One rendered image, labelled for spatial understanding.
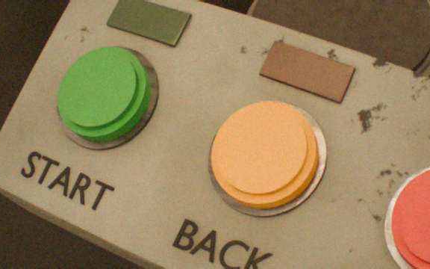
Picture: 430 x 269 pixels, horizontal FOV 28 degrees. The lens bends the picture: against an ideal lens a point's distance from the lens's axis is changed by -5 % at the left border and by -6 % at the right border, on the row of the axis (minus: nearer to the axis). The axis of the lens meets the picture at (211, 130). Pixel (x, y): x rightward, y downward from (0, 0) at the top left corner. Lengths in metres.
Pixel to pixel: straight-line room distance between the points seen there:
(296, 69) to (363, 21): 0.16
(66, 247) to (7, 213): 0.10
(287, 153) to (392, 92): 0.05
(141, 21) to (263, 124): 0.08
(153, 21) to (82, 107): 0.05
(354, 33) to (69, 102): 0.19
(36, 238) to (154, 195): 0.75
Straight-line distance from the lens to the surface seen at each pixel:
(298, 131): 0.33
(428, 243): 0.31
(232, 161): 0.33
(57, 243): 1.08
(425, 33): 0.50
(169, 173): 0.35
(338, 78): 0.34
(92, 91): 0.36
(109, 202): 0.35
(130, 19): 0.38
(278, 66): 0.35
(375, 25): 0.50
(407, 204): 0.31
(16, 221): 1.11
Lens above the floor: 0.87
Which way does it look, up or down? 50 degrees down
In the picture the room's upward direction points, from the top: 10 degrees counter-clockwise
